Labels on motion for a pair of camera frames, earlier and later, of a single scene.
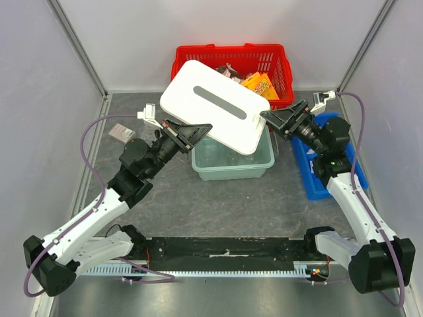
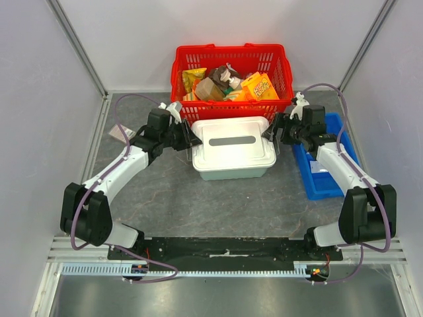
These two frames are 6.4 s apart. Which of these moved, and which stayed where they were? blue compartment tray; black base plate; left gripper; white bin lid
Moved: white bin lid
Stayed: black base plate; left gripper; blue compartment tray
